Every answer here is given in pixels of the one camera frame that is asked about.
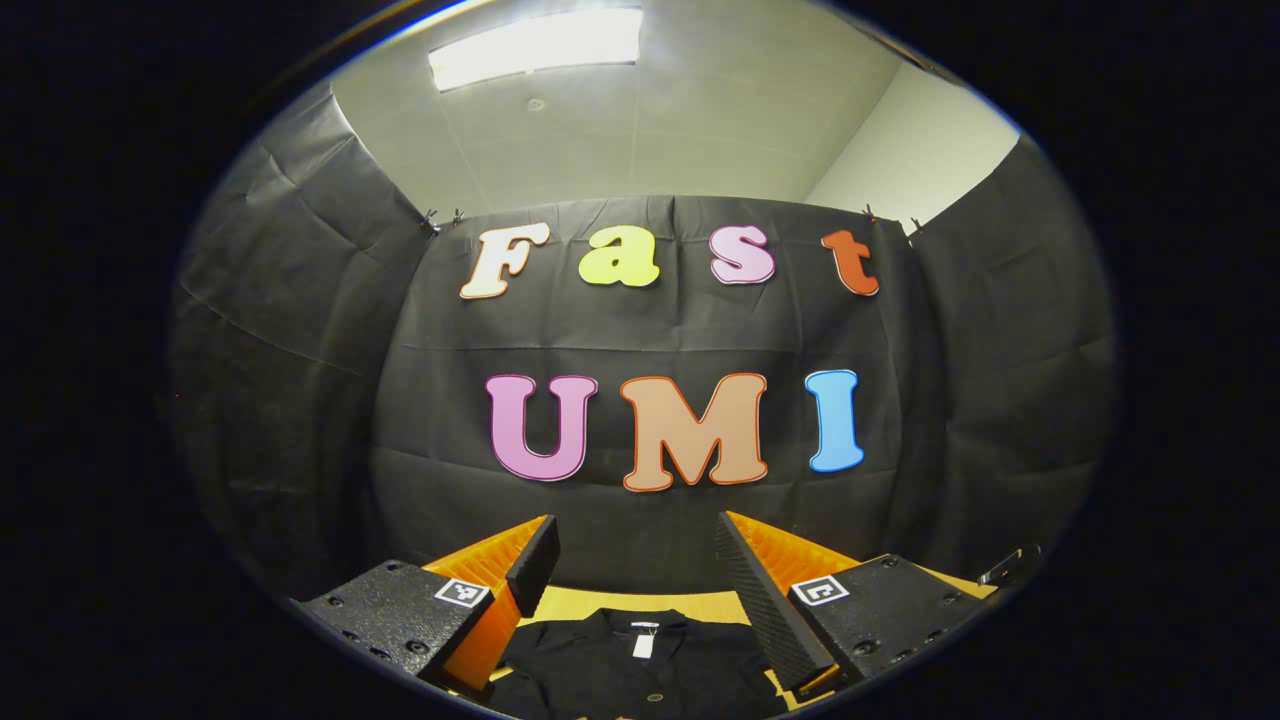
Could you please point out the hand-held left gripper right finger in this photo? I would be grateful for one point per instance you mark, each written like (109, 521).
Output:
(765, 610)

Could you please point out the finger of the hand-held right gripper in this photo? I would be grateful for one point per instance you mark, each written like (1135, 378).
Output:
(1010, 567)

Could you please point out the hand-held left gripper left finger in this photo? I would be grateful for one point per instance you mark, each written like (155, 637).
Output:
(535, 565)

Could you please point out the black buttoned garment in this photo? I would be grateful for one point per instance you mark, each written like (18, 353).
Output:
(600, 670)

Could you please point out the ceiling light panel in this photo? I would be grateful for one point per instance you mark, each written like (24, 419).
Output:
(535, 48)

